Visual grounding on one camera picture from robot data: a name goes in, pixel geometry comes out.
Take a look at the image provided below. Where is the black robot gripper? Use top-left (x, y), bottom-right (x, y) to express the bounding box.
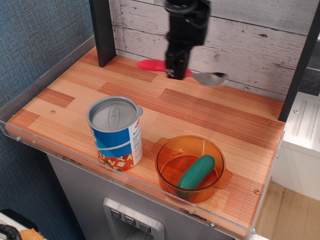
top-left (164, 0), bottom-right (211, 80)

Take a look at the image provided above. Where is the red-handled metal spoon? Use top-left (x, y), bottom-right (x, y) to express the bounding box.
top-left (137, 59), bottom-right (228, 87)

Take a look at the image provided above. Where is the blue soup can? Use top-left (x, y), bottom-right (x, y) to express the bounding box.
top-left (86, 96), bottom-right (143, 172)

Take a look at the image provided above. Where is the orange transparent plastic pot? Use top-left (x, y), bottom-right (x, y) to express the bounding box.
top-left (152, 135), bottom-right (232, 203)

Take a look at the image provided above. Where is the green toy cucumber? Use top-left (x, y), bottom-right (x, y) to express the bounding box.
top-left (176, 155), bottom-right (216, 199)

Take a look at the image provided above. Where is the grey toy fridge cabinet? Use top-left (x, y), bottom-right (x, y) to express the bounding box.
top-left (48, 155), bottom-right (232, 240)

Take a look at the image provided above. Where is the white toy sink unit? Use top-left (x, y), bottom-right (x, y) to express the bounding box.
top-left (271, 92), bottom-right (320, 200)

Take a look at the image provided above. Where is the silver dispenser button panel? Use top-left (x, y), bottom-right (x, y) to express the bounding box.
top-left (103, 197), bottom-right (165, 240)

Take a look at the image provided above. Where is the orange object bottom left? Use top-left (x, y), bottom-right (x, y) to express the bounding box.
top-left (20, 228), bottom-right (45, 240)

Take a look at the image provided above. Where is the black white object bottom left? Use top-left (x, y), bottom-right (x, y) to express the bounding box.
top-left (0, 209), bottom-right (39, 232)

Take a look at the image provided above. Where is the dark left upright post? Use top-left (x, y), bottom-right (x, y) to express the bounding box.
top-left (89, 0), bottom-right (117, 67)

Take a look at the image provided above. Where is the dark upright post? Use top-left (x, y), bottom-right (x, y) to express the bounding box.
top-left (278, 1), bottom-right (320, 122)
top-left (89, 0), bottom-right (117, 67)

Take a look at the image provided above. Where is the dark right upright post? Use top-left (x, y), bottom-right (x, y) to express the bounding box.
top-left (278, 1), bottom-right (320, 122)

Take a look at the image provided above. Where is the clear acrylic guard rail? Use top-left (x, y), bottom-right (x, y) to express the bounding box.
top-left (0, 37), bottom-right (285, 240)

